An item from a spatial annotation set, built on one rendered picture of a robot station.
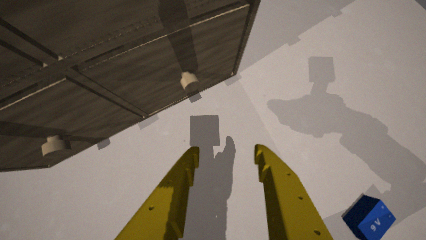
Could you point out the brown wooden chest of drawers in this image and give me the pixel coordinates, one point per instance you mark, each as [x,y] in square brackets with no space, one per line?
[53,64]

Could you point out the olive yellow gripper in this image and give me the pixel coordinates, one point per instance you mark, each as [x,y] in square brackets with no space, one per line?
[291,214]

